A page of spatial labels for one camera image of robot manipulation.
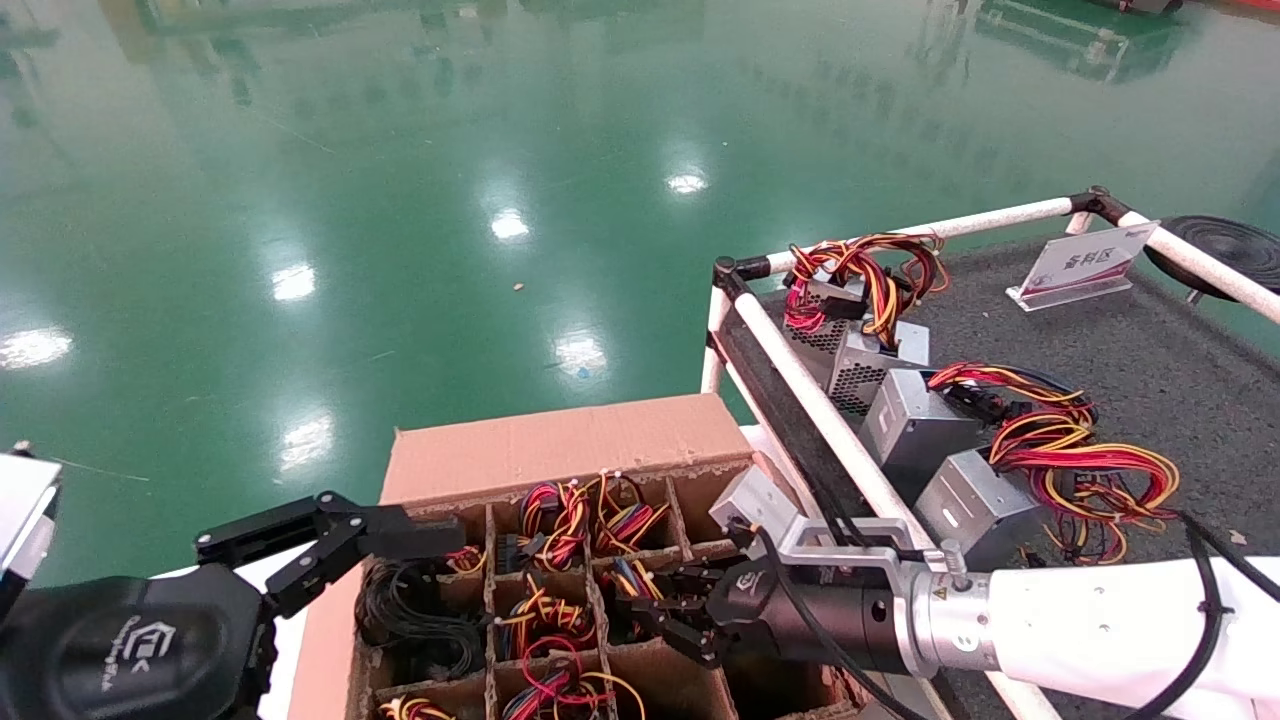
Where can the small black scrap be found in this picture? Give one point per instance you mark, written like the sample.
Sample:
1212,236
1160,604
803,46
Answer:
1032,558

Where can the white pipe frame cart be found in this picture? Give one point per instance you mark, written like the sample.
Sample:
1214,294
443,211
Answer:
850,455

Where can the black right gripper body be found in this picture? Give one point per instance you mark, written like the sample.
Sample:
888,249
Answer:
820,625

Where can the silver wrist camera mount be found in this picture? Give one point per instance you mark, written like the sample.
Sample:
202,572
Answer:
760,500
20,510

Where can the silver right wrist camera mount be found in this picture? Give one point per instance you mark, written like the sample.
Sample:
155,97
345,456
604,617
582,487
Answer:
760,500

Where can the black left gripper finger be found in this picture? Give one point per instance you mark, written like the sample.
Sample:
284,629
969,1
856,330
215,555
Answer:
410,532

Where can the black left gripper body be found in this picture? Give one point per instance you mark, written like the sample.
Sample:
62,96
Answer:
130,650

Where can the black round ribbed disc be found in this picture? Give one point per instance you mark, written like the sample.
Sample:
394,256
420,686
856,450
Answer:
1215,245

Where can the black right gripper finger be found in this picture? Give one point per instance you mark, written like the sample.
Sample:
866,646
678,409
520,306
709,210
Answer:
695,585
675,635

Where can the perforated silver power supply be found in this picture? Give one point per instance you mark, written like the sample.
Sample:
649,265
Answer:
870,370

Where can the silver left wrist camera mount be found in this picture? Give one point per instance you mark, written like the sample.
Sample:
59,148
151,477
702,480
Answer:
20,510

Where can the cardboard box with dividers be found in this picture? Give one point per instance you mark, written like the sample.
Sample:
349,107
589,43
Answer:
560,440

